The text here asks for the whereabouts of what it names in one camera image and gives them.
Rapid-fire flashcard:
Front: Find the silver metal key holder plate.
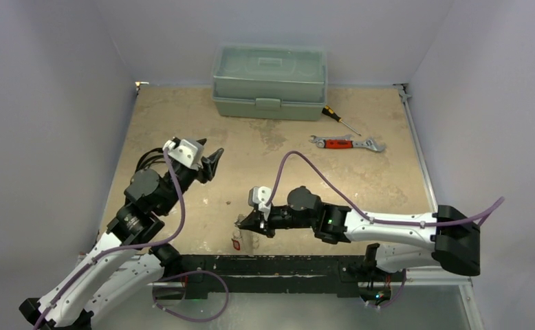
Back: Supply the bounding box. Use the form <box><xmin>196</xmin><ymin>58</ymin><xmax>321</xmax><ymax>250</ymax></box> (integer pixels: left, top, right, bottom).
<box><xmin>231</xmin><ymin>227</ymin><xmax>259</xmax><ymax>256</ymax></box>

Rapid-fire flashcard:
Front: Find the red handled adjustable wrench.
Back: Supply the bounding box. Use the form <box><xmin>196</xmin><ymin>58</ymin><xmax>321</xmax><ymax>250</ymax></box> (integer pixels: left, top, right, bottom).
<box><xmin>315</xmin><ymin>139</ymin><xmax>386</xmax><ymax>153</ymax></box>

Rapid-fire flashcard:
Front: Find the black yellow screwdriver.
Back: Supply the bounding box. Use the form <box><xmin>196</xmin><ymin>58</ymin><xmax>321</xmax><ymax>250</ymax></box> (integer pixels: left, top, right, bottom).
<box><xmin>322</xmin><ymin>105</ymin><xmax>362</xmax><ymax>136</ymax></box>

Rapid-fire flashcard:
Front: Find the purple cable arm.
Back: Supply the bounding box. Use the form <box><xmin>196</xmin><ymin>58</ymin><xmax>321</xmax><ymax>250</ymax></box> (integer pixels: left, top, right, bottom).
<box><xmin>267</xmin><ymin>151</ymin><xmax>505</xmax><ymax>228</ymax></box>
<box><xmin>32</xmin><ymin>146</ymin><xmax>186</xmax><ymax>330</ymax></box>

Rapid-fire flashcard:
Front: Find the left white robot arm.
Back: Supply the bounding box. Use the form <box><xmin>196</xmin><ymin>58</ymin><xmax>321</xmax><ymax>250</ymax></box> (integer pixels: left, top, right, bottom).
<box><xmin>19</xmin><ymin>140</ymin><xmax>224</xmax><ymax>329</ymax></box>

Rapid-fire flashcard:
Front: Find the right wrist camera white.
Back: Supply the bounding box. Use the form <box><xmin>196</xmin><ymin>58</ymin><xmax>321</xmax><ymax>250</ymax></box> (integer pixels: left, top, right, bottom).
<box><xmin>248</xmin><ymin>186</ymin><xmax>272</xmax><ymax>221</ymax></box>

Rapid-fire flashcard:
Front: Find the coiled black cable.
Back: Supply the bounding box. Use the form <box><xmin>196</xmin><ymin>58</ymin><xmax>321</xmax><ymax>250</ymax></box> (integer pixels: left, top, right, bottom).
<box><xmin>133</xmin><ymin>147</ymin><xmax>173</xmax><ymax>179</ymax></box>

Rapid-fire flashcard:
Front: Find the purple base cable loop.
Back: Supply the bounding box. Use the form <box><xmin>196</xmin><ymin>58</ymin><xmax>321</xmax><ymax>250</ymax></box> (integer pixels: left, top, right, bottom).
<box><xmin>151</xmin><ymin>272</ymin><xmax>229</xmax><ymax>323</ymax></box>

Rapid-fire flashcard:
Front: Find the silver open-end wrench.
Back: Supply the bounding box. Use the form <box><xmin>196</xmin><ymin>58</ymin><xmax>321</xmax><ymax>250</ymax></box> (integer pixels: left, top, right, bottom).
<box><xmin>309</xmin><ymin>134</ymin><xmax>353</xmax><ymax>148</ymax></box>

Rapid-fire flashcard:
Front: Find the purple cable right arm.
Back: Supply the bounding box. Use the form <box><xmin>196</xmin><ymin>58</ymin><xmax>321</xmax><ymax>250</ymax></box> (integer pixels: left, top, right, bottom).
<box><xmin>267</xmin><ymin>151</ymin><xmax>505</xmax><ymax>228</ymax></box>

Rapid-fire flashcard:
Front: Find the green plastic toolbox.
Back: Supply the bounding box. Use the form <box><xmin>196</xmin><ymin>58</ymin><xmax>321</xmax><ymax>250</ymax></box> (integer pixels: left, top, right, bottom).
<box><xmin>212</xmin><ymin>44</ymin><xmax>327</xmax><ymax>121</ymax></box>

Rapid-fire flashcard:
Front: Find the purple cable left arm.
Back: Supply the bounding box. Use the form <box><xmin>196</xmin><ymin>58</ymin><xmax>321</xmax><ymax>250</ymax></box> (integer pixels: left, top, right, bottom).
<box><xmin>32</xmin><ymin>146</ymin><xmax>186</xmax><ymax>330</ymax></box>

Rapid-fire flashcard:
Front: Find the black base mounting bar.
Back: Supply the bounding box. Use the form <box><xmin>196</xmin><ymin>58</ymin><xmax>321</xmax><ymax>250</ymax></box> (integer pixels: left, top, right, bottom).
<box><xmin>151</xmin><ymin>254</ymin><xmax>404</xmax><ymax>303</ymax></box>

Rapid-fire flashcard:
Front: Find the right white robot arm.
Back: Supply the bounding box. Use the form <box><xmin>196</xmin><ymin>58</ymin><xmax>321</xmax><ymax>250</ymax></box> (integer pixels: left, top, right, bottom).
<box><xmin>235</xmin><ymin>186</ymin><xmax>481</xmax><ymax>280</ymax></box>

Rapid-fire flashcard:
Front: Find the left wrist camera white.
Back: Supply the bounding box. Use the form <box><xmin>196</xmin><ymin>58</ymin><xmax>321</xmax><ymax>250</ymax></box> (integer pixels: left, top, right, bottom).
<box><xmin>162</xmin><ymin>137</ymin><xmax>204</xmax><ymax>170</ymax></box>

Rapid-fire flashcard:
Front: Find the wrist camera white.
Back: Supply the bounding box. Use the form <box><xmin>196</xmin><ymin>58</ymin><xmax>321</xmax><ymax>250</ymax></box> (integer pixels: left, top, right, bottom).
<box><xmin>248</xmin><ymin>186</ymin><xmax>272</xmax><ymax>221</ymax></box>
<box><xmin>162</xmin><ymin>137</ymin><xmax>204</xmax><ymax>170</ymax></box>

